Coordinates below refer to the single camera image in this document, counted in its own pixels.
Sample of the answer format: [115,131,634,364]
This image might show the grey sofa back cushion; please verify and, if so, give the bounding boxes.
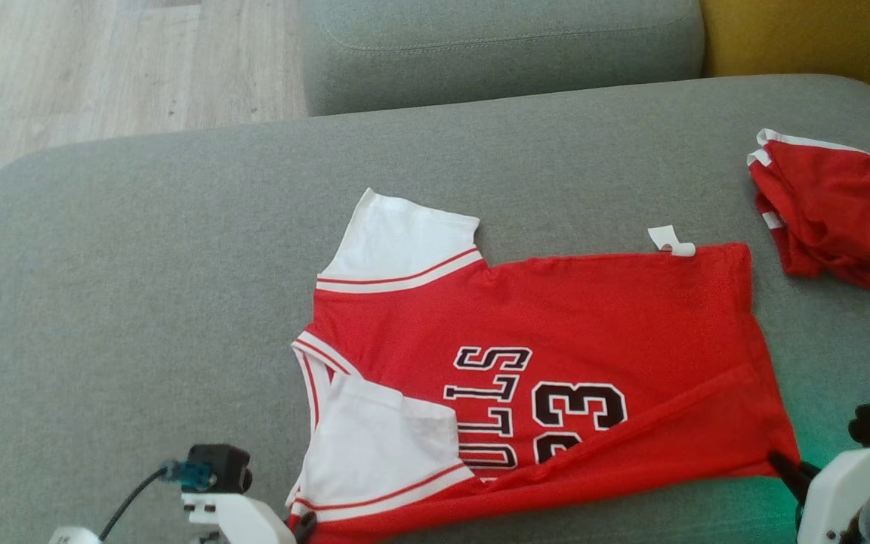
[301,0,706,118]

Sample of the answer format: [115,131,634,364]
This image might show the red and white basketball jersey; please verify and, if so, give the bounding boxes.
[286,187,802,544]

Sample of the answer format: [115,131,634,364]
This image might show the blue left camera cable plug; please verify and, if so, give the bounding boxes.
[161,459,213,492]

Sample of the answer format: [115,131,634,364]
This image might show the mustard yellow cushion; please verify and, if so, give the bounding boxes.
[699,0,870,107]

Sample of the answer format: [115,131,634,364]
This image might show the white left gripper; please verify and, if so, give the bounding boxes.
[180,491,319,544]

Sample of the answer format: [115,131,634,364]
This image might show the black left camera cable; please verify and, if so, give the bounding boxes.
[95,467,171,541]

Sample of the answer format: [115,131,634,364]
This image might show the red shorts with white stripe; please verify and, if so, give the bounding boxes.
[746,128,870,292]

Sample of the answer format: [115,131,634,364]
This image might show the grey sofa seat cushion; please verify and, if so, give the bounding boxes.
[0,73,870,544]

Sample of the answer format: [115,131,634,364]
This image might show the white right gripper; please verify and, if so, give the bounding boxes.
[767,446,870,544]

